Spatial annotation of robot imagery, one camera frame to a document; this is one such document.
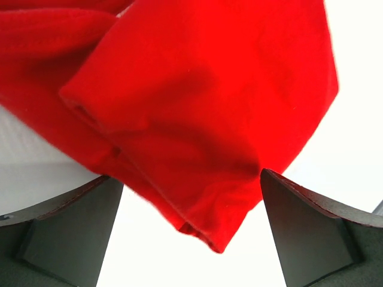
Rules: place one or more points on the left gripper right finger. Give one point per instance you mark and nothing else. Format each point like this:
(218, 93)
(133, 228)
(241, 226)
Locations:
(320, 241)

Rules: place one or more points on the red t shirt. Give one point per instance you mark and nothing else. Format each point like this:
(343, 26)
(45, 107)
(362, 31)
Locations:
(185, 102)

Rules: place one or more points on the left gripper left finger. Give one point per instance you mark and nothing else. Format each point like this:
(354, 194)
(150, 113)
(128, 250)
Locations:
(61, 241)

